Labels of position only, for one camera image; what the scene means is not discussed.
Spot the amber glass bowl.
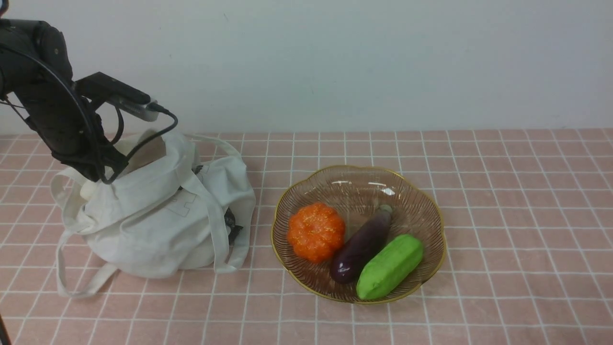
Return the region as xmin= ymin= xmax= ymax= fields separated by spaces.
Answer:
xmin=270 ymin=165 xmax=447 ymax=304

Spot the green cucumber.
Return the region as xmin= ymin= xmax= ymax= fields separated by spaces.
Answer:
xmin=355 ymin=234 xmax=424 ymax=300

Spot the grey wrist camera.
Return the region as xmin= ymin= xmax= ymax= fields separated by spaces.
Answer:
xmin=75 ymin=72 xmax=159 ymax=122

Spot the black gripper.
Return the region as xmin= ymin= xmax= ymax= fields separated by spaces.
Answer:
xmin=24 ymin=84 xmax=128 ymax=182

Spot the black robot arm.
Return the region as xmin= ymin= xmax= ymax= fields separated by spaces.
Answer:
xmin=0 ymin=18 xmax=127 ymax=184

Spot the white canvas tote bag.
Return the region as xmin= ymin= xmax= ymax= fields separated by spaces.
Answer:
xmin=50 ymin=130 xmax=256 ymax=299

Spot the purple eggplant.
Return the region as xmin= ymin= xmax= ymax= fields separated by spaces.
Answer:
xmin=329 ymin=205 xmax=393 ymax=284

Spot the orange pumpkin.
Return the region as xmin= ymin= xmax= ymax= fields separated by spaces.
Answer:
xmin=286 ymin=202 xmax=346 ymax=264

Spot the black camera cable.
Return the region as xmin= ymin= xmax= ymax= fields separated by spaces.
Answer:
xmin=98 ymin=102 xmax=179 ymax=185

